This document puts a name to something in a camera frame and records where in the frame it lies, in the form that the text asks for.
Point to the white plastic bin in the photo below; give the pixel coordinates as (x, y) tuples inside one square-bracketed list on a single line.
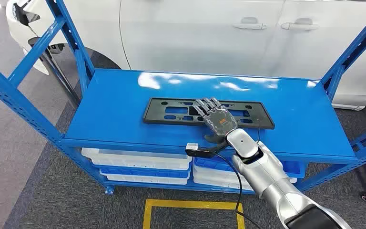
[(211, 185), (211, 175)]

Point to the white shallow plastic tray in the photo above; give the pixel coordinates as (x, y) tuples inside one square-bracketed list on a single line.
[(138, 180), (132, 159)]

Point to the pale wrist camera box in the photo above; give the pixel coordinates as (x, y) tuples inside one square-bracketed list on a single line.
[(192, 147)]

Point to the black plastic plate holder part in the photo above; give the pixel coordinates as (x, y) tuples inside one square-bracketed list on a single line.
[(153, 110)]

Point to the blue shallow plastic tray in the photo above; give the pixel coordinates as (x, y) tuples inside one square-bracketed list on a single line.
[(145, 173)]

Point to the white car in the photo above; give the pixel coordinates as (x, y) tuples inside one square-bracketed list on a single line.
[(202, 38)]

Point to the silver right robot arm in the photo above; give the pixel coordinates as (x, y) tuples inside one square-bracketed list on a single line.
[(265, 177)]

